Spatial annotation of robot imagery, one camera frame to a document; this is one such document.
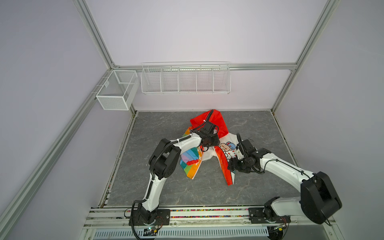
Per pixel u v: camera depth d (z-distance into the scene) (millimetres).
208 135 820
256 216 736
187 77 992
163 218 732
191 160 912
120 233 771
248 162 630
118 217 754
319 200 418
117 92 1010
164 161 542
